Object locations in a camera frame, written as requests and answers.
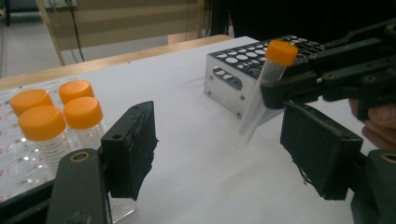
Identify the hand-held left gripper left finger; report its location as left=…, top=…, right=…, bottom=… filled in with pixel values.
left=101, top=100, right=159, bottom=201

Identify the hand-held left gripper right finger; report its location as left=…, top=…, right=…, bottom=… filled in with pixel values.
left=279, top=101, right=364, bottom=201

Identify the orange-capped clear tube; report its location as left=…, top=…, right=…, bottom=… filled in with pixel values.
left=58, top=79, right=95, bottom=105
left=8, top=89, right=54, bottom=118
left=234, top=39, right=299, bottom=148
left=63, top=96, right=106, bottom=150
left=18, top=105, right=74, bottom=172

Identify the perforated metal tube rack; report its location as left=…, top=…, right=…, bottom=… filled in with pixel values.
left=204, top=35, right=326, bottom=125

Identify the clear plastic tube rack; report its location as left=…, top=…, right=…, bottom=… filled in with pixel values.
left=0, top=77, right=138, bottom=224

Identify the dark curtain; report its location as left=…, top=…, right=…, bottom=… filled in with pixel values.
left=211, top=0, right=396, bottom=43

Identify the white board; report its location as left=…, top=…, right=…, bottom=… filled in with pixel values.
left=0, top=35, right=396, bottom=224

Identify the wooden table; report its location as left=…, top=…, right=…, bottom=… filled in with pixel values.
left=0, top=34, right=233, bottom=91

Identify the light wooden cabinet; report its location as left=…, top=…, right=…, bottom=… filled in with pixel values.
left=35, top=0, right=213, bottom=67

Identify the black hanging cable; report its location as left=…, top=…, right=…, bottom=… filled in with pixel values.
left=64, top=0, right=86, bottom=63

